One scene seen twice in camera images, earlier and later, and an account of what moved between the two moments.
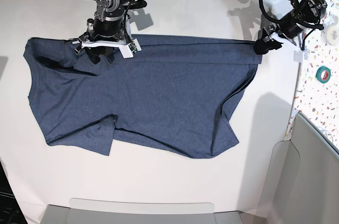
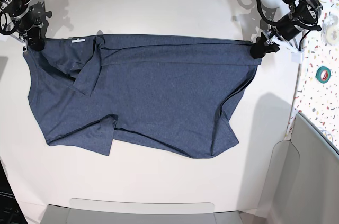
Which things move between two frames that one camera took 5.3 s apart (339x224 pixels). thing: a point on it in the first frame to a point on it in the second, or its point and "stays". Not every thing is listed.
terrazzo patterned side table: x=317 y=92 stays
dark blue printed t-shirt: x=178 y=96 stays
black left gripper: x=108 y=29 to x=28 y=23
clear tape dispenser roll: x=330 y=33 stays
